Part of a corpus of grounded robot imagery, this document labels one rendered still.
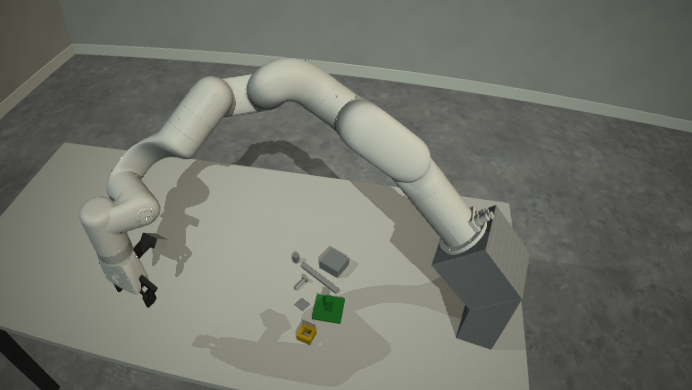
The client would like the grey bolt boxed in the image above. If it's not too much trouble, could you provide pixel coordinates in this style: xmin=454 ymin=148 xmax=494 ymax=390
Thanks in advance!
xmin=294 ymin=275 xmax=308 ymax=290

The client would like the grey long flat bar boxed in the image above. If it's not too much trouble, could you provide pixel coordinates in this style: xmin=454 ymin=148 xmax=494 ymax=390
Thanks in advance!
xmin=301 ymin=263 xmax=339 ymax=294

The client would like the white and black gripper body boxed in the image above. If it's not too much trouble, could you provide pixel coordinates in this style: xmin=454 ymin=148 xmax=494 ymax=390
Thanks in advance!
xmin=97 ymin=245 xmax=149 ymax=294

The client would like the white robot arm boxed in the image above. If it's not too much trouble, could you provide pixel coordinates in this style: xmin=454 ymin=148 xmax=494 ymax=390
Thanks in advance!
xmin=79 ymin=58 xmax=494 ymax=265

